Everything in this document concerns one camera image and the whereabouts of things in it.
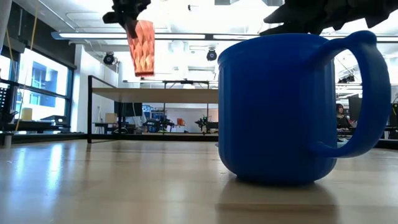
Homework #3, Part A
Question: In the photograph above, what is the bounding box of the person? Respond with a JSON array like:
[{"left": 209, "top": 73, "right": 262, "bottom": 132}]
[{"left": 335, "top": 103, "right": 353, "bottom": 131}]

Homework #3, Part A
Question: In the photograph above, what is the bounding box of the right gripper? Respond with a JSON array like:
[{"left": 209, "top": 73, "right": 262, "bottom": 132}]
[{"left": 259, "top": 0, "right": 398, "bottom": 36}]

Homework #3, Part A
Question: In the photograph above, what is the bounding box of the wooden shelf black frame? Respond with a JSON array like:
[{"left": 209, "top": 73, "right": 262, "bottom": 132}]
[{"left": 88, "top": 75, "right": 220, "bottom": 144}]

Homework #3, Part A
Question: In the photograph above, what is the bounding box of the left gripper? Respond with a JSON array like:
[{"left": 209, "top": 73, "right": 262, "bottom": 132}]
[{"left": 102, "top": 0, "right": 152, "bottom": 40}]

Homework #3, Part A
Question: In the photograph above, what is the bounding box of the black monitor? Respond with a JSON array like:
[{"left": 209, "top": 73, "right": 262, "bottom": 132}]
[{"left": 114, "top": 102, "right": 143, "bottom": 118}]

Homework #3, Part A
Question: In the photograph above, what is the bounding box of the blue mug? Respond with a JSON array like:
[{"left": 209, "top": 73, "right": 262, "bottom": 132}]
[{"left": 217, "top": 30, "right": 392, "bottom": 184}]

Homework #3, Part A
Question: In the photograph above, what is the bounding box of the long ceiling light bar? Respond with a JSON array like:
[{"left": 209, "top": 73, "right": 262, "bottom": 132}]
[{"left": 51, "top": 30, "right": 398, "bottom": 44}]

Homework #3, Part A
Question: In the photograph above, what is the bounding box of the black aluminium table frame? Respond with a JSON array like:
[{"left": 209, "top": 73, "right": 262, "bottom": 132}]
[{"left": 0, "top": 132, "right": 398, "bottom": 151}]

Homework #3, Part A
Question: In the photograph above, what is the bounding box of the yellow cable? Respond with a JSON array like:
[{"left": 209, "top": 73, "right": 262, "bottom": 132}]
[{"left": 14, "top": 0, "right": 40, "bottom": 132}]

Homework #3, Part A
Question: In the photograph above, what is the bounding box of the orange faceted tumbler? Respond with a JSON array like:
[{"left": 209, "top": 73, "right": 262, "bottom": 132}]
[{"left": 126, "top": 20, "right": 155, "bottom": 78}]

